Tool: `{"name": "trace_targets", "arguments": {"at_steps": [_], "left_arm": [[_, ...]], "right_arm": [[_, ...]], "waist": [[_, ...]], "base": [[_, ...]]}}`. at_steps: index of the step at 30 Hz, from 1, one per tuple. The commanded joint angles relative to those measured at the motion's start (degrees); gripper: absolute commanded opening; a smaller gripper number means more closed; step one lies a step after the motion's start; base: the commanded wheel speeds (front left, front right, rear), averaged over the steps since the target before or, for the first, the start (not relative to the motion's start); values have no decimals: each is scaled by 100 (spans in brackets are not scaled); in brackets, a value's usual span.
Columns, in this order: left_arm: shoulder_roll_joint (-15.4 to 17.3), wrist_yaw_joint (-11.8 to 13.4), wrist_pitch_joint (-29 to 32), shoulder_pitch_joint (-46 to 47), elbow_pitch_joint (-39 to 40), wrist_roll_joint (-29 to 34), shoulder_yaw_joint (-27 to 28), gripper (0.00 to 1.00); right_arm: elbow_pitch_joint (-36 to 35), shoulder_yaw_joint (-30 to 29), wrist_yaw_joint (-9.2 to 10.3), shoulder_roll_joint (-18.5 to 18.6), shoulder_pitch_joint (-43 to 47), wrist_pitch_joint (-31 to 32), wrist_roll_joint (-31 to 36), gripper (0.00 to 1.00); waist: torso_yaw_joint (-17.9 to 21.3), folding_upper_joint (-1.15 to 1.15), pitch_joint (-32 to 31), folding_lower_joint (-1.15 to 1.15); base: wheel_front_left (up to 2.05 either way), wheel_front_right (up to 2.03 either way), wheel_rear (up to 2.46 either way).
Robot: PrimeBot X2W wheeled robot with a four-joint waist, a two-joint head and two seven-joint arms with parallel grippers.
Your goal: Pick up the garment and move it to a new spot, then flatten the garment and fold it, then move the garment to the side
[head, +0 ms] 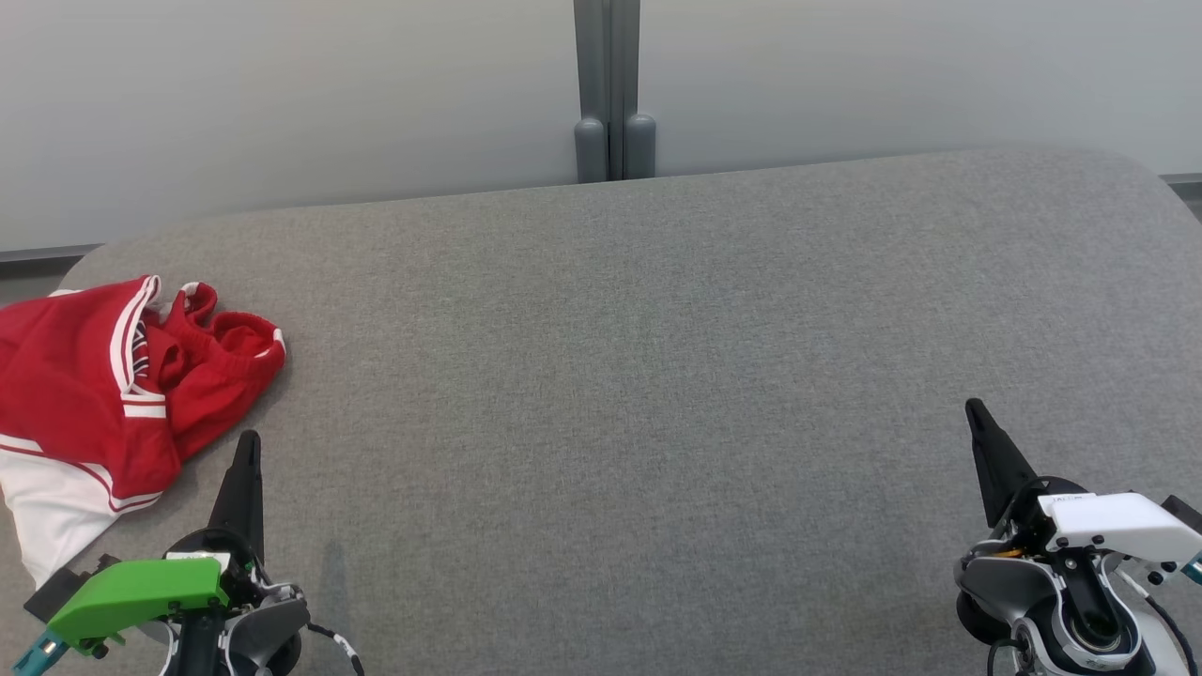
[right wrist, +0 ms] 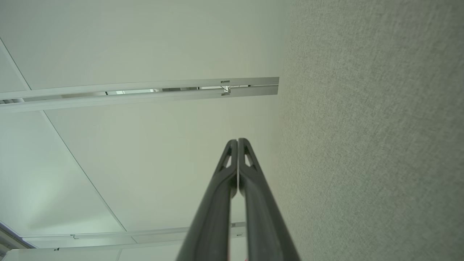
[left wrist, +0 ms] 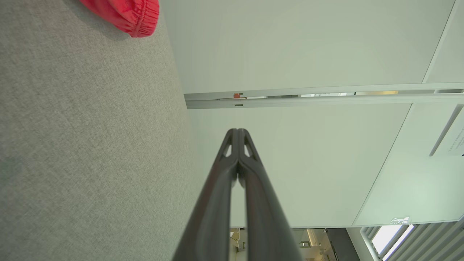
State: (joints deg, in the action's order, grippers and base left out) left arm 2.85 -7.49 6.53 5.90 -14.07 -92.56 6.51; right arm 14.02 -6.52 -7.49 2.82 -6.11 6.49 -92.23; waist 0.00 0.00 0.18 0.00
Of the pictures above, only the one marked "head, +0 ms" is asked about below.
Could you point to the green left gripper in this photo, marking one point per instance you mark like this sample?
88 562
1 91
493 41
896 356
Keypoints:
141 591

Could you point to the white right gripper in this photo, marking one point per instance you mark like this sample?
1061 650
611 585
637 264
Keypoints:
1117 521

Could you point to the red white-trimmed shorts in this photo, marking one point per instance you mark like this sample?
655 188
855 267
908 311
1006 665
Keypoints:
221 394

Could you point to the red white sports jersey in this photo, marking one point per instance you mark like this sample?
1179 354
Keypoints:
56 376

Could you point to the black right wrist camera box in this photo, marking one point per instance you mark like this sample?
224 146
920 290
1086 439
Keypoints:
1185 514

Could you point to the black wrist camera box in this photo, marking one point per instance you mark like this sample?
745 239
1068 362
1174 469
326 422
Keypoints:
66 587
1185 514

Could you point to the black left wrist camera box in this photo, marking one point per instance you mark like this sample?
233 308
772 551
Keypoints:
66 587

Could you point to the grey partition base rail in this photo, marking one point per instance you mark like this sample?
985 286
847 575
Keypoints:
1185 188
38 261

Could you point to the grey partition post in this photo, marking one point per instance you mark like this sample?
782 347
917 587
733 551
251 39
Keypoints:
592 94

